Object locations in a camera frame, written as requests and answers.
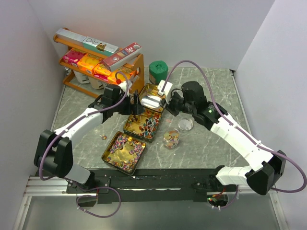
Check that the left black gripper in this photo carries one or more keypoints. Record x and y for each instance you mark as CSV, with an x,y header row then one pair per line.
x,y
136,109

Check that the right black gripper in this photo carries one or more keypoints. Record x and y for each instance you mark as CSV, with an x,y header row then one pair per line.
x,y
169,107

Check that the metal candy scoop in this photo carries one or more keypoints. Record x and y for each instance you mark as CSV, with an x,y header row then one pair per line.
x,y
151,101

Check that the tin of pastel candies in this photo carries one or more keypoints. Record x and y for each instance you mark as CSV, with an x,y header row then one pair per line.
x,y
150,89

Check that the tin of round lollipops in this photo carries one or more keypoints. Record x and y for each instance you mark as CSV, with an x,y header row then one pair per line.
x,y
143,126

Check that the clear round lid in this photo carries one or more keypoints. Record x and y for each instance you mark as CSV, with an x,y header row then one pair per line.
x,y
185,124

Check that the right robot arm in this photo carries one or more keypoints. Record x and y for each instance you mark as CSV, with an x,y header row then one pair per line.
x,y
264,168

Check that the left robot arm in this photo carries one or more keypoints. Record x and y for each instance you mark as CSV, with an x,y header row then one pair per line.
x,y
54,153

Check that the clear plastic cup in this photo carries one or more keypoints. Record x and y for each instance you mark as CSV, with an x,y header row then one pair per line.
x,y
171,138

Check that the orange snack box right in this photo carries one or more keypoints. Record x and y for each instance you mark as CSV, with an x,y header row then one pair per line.
x,y
118,76

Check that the orange snack box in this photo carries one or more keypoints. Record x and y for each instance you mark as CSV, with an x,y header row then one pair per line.
x,y
88,62
118,76

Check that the green covered jar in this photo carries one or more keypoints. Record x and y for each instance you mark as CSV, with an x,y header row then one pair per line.
x,y
158,71

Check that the tin of swirl lollipops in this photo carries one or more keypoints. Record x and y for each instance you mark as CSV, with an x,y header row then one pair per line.
x,y
124,153

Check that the orange wooden shelf rack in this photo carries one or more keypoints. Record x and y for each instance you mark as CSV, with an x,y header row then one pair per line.
x,y
135,64

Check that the yellow pink snack box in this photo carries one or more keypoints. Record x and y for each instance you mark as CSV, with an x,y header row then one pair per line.
x,y
101,72

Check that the red white long box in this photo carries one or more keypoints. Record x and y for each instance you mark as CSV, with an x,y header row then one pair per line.
x,y
122,56

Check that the white teal cat box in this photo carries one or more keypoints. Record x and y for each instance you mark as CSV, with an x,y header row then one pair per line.
x,y
99,46

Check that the orange snack box left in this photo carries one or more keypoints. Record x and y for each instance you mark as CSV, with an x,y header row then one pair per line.
x,y
88,62

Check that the grey long box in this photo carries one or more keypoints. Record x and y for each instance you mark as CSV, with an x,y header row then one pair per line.
x,y
70,36

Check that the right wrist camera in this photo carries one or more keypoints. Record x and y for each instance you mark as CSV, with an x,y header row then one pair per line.
x,y
165,88

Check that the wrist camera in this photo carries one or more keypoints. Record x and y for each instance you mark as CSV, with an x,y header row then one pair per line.
x,y
165,88
126,86

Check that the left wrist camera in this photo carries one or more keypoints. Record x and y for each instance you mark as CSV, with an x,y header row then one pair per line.
x,y
126,86

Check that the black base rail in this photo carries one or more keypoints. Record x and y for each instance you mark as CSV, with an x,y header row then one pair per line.
x,y
156,185

